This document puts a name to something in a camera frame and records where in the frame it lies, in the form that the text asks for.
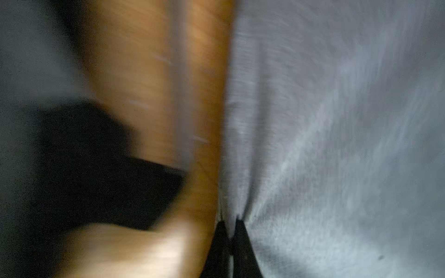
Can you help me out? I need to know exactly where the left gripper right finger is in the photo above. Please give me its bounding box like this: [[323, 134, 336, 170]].
[[232, 219, 263, 278]]

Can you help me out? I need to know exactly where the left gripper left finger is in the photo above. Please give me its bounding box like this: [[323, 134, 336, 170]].
[[200, 221, 231, 278]]

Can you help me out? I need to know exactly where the grey laptop bag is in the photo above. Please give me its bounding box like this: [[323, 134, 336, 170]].
[[220, 1, 445, 278], [1, 1, 184, 278]]

